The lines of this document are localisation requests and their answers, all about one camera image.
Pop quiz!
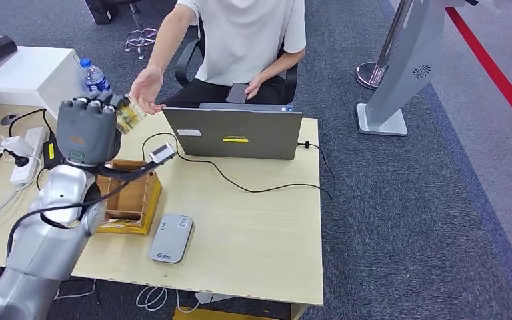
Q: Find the white power adapter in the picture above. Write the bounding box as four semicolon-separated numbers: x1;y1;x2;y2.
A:
0;135;35;156

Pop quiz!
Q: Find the black phone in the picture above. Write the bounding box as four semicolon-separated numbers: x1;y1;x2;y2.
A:
225;82;251;105

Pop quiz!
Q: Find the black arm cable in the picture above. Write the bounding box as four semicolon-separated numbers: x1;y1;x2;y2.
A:
6;179;131;259

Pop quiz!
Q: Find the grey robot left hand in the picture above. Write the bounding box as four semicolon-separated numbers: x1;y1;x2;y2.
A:
55;90;131;168

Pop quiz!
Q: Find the person's right hand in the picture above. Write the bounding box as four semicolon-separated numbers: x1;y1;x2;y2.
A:
130;66;166;116

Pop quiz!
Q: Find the black office chair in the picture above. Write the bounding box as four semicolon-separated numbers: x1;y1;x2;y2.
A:
175;17;299;105

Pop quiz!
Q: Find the white power strip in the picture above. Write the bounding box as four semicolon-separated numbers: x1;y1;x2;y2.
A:
9;127;49;185

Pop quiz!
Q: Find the white cable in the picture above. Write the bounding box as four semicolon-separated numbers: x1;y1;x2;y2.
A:
135;286;169;312
55;279;97;301

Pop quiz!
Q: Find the wooden card box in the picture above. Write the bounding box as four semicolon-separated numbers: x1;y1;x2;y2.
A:
95;159;163;236

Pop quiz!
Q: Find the chrome stanchion post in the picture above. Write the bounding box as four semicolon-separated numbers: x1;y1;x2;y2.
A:
355;0;416;91

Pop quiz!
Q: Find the person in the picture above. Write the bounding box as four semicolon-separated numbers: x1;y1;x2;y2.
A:
130;0;307;116

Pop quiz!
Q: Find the clear water bottle blue cap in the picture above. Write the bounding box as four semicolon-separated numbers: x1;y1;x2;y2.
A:
79;58;112;93

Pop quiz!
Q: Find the black cable with ferrite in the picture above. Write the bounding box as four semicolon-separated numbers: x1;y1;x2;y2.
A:
297;140;337;197

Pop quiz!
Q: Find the grey kiosk stand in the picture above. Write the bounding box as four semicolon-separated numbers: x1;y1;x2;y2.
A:
356;0;467;137

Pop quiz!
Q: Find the yellow floor tape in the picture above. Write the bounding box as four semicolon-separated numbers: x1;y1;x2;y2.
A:
173;307;292;320

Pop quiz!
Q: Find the long black cable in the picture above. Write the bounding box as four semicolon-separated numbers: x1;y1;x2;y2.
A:
141;131;333;199

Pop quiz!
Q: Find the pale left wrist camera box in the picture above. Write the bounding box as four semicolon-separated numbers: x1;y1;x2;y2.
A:
148;142;177;165

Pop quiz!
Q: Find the yellow green patterned card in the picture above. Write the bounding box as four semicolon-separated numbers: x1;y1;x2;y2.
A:
115;96;148;135

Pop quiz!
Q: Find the black bin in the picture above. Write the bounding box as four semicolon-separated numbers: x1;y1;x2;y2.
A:
83;0;120;25

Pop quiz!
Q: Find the grey laptop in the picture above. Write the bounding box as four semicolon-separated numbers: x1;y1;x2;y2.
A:
162;102;304;161

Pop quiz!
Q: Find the red floor tape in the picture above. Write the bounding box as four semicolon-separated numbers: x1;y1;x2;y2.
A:
445;6;512;140

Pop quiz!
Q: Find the person's left hand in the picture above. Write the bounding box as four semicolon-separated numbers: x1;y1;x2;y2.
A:
243;73;266;100

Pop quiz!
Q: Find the white cabinet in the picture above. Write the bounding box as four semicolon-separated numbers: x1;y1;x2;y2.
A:
0;46;90;120

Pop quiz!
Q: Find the black stool chrome base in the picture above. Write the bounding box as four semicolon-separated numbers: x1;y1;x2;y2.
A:
123;0;159;61

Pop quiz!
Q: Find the grey card reader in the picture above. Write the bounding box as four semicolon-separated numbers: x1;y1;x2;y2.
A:
149;213;195;265

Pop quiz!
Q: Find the black power brick yellow label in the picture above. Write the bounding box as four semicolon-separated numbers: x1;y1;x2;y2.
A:
43;131;63;170

